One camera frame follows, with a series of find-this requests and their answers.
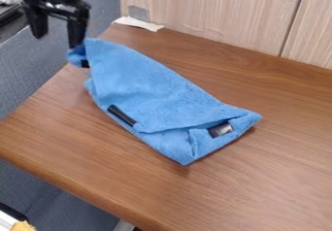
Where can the grey metal bracket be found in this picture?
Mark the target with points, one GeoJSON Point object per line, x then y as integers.
{"type": "Point", "coordinates": [139, 13]}

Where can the blue cloth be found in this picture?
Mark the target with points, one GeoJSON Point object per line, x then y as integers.
{"type": "Point", "coordinates": [160, 108]}

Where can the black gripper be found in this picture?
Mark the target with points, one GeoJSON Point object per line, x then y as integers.
{"type": "Point", "coordinates": [58, 2]}

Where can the white paper scrap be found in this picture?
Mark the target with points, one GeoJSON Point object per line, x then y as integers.
{"type": "Point", "coordinates": [137, 24]}

